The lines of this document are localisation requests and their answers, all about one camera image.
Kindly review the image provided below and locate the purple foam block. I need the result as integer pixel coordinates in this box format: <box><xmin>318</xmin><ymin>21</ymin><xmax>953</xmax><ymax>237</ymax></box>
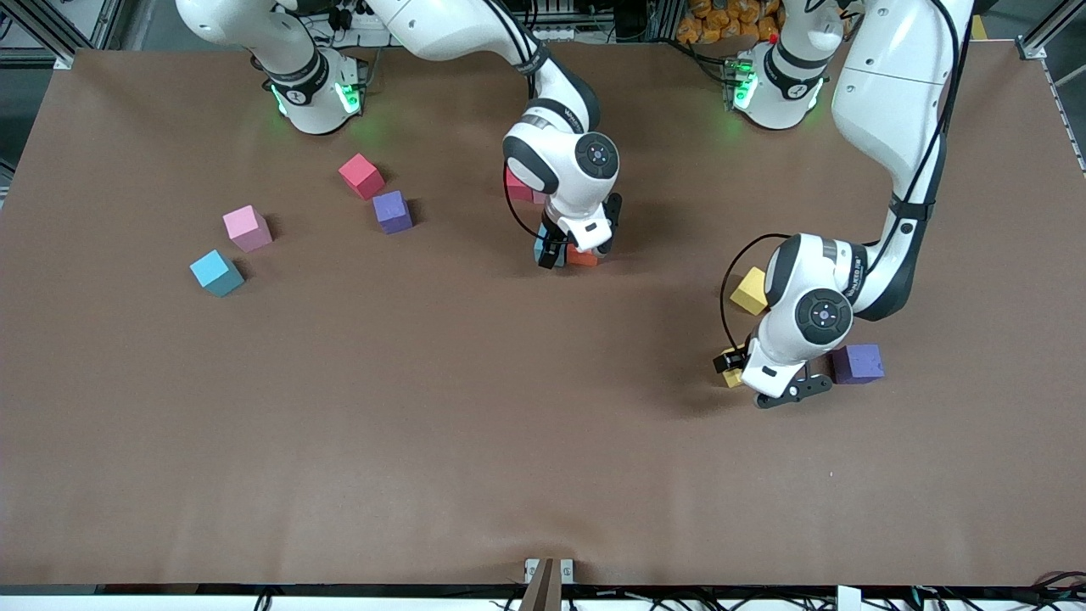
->
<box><xmin>372</xmin><ymin>190</ymin><xmax>415</xmax><ymax>235</ymax></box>
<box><xmin>831</xmin><ymin>344</ymin><xmax>886</xmax><ymax>386</ymax></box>

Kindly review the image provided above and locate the dark equipment rack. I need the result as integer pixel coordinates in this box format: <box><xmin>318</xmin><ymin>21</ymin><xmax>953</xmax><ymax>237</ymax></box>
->
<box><xmin>543</xmin><ymin>0</ymin><xmax>663</xmax><ymax>43</ymax></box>

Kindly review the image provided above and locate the bag of orange fruits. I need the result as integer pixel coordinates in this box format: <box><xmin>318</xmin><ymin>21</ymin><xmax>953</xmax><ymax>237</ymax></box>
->
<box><xmin>676</xmin><ymin>0</ymin><xmax>783</xmax><ymax>45</ymax></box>

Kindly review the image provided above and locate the large white power strip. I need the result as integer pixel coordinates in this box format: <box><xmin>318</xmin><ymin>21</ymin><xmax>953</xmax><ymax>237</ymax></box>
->
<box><xmin>327</xmin><ymin>0</ymin><xmax>400</xmax><ymax>48</ymax></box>

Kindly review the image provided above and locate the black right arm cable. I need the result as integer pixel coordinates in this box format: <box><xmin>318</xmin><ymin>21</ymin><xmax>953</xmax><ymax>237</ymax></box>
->
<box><xmin>484</xmin><ymin>0</ymin><xmax>552</xmax><ymax>249</ymax></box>

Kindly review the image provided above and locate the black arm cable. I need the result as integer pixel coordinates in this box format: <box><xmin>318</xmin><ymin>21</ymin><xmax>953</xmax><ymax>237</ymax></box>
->
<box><xmin>484</xmin><ymin>0</ymin><xmax>552</xmax><ymax>249</ymax></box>
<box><xmin>719</xmin><ymin>0</ymin><xmax>972</xmax><ymax>350</ymax></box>

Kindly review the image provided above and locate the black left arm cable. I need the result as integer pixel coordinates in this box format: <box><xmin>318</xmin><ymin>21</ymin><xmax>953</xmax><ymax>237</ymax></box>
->
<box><xmin>719</xmin><ymin>0</ymin><xmax>972</xmax><ymax>350</ymax></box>

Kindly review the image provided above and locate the grey bracket with brown post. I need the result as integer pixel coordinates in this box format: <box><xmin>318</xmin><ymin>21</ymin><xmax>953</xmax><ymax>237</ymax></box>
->
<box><xmin>519</xmin><ymin>557</ymin><xmax>575</xmax><ymax>611</ymax></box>

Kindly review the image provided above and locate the aluminium frame profile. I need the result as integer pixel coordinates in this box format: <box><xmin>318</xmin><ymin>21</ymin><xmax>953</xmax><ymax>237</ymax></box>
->
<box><xmin>0</xmin><ymin>0</ymin><xmax>128</xmax><ymax>70</ymax></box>
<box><xmin>1016</xmin><ymin>0</ymin><xmax>1086</xmax><ymax>179</ymax></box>

